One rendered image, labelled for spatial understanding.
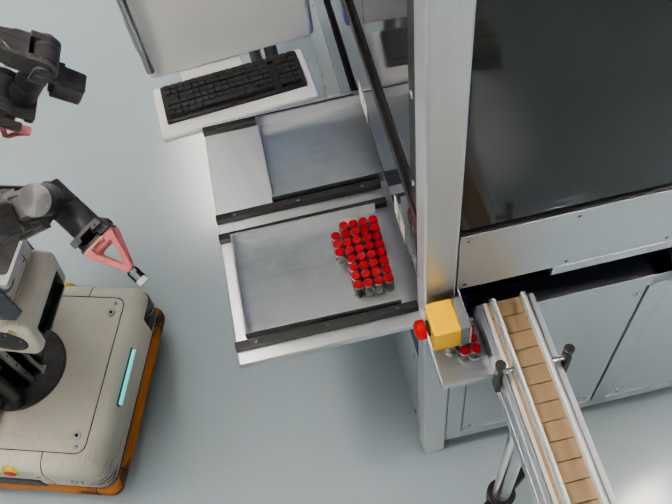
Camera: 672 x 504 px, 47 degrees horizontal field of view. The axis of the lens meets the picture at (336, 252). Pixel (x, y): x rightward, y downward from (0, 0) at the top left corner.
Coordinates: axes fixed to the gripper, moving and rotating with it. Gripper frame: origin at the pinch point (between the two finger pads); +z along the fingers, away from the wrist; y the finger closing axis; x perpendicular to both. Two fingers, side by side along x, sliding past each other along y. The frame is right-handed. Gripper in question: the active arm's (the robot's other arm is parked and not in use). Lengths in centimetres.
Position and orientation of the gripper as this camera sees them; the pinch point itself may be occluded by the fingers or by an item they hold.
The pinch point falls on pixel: (127, 265)
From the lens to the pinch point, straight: 141.7
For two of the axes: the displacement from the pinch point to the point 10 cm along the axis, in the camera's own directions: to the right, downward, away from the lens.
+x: -6.9, 7.2, -0.3
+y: -0.7, -0.3, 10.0
